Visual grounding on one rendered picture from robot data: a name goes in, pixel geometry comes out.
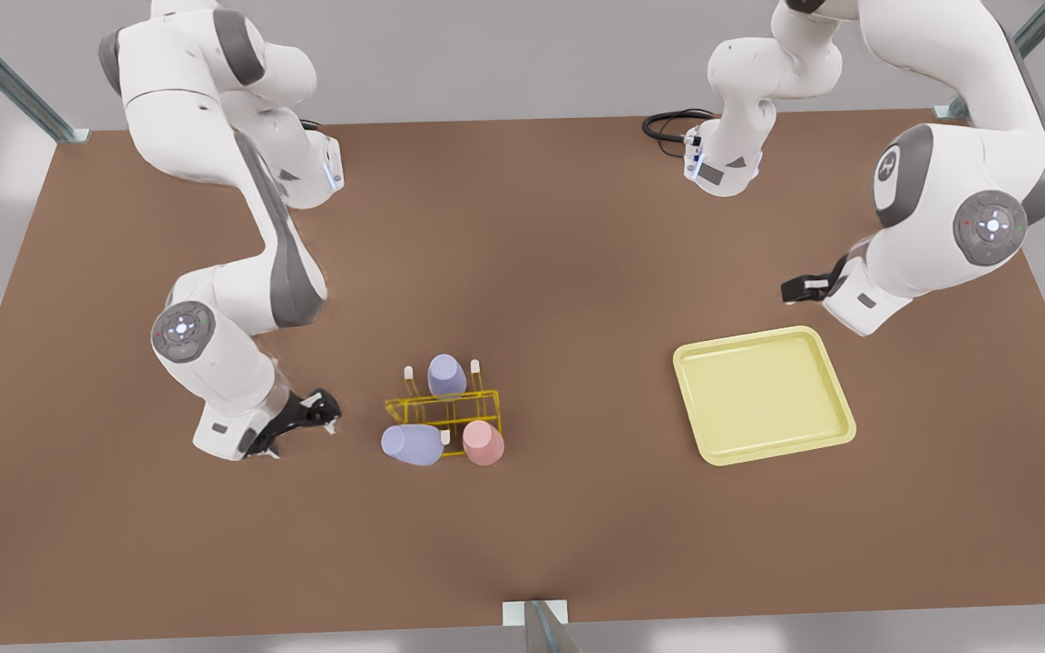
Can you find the yellow tray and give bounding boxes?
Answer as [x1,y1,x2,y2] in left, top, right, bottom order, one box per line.
[672,326,857,467]

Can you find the silver frame post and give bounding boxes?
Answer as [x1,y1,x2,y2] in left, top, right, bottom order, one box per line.
[0,5,91,145]
[933,0,1045,121]
[502,599,581,653]

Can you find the lavender cup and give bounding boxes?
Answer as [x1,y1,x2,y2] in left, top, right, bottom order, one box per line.
[427,354,468,401]
[381,424,445,467]

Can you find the yellow wire cup rack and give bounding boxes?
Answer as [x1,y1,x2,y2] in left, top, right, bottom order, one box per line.
[384,358,503,458]

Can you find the pink cup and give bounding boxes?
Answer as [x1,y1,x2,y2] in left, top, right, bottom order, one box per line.
[463,420,505,467]

